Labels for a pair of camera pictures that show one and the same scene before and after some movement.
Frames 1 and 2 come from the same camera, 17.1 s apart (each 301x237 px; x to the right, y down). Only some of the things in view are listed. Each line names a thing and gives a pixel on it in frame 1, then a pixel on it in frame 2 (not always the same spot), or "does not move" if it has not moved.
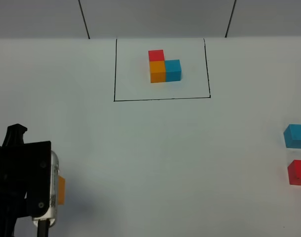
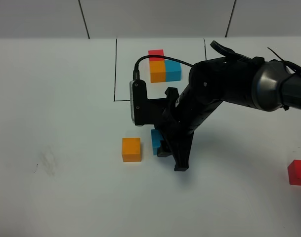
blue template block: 173,70 does not move
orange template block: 157,71 does not move
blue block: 296,136 -> 156,138
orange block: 61,190 -> 131,149
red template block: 156,55 does not move
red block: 298,172 does not move
